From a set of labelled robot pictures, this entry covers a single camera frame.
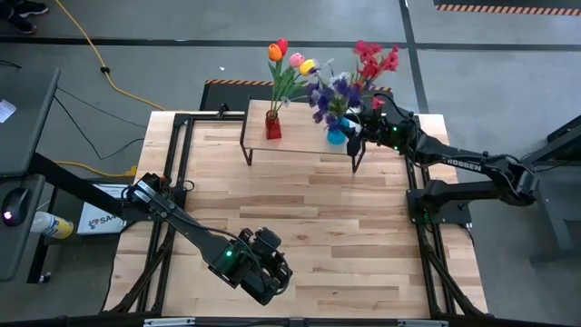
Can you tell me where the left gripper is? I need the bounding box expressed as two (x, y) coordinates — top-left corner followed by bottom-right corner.
(239, 225), (294, 292)

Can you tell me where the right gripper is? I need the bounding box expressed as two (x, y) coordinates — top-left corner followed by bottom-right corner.
(343, 108), (412, 159)

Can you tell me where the blue glass vase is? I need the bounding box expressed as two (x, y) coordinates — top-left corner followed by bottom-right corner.
(326, 116), (351, 146)

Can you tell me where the purple artificial flower bunch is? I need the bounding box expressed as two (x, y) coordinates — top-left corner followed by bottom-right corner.
(306, 74), (364, 133)

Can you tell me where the white artificial flower bunch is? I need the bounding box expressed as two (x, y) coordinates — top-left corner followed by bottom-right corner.
(279, 56), (353, 108)

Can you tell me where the red artificial flower bunch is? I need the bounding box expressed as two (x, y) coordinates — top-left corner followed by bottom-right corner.
(352, 39), (401, 113)

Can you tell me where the red glass vase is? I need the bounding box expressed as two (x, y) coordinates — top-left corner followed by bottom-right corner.
(264, 110), (283, 141)

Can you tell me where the yellow artificial tulip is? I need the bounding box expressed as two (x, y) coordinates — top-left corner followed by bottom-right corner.
(271, 58), (318, 117)

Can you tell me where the pink artificial tulip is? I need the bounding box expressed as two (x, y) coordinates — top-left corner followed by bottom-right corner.
(271, 52), (306, 117)

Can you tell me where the orange artificial tulip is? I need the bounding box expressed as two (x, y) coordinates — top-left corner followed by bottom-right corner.
(267, 43), (285, 117)

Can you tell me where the red artificial tulip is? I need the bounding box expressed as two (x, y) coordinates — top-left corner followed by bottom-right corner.
(271, 37), (291, 117)

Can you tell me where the wooden shelf with black legs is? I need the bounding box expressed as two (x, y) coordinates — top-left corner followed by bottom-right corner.
(239, 95), (368, 173)

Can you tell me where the black hazard-striped floor mat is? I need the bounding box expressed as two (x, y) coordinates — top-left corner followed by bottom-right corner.
(199, 79), (395, 114)

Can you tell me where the white paper sheet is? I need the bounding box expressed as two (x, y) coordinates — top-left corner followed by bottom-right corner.
(97, 183), (133, 201)

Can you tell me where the white box with logo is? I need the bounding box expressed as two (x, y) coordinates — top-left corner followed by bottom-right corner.
(75, 201), (128, 236)

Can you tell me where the hazard-striped floor strip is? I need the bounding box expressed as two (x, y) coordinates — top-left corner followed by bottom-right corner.
(433, 0), (581, 17)

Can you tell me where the grey metal stand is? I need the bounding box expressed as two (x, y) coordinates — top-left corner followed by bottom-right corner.
(528, 113), (581, 264)

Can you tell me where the white and yellow bottle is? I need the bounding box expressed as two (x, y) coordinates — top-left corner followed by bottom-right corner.
(29, 211), (74, 241)

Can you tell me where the black computer mouse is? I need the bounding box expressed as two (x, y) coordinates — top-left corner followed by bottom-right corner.
(0, 187), (31, 228)

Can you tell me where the black desk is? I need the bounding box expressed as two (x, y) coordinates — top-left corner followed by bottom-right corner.
(0, 66), (137, 285)

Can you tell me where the white paper note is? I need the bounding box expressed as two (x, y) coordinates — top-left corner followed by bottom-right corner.
(0, 98), (17, 124)

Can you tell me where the silver metal bracket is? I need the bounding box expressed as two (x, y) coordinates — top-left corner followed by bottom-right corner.
(398, 319), (449, 327)
(143, 317), (196, 327)

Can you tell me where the black aluminium rig frame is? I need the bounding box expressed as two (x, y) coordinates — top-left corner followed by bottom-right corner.
(103, 111), (490, 327)

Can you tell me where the thin black floor cable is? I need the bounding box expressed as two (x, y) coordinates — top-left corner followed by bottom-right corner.
(54, 85), (150, 130)
(52, 94), (145, 161)

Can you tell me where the yellow cable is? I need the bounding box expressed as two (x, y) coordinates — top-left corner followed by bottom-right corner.
(50, 0), (167, 179)

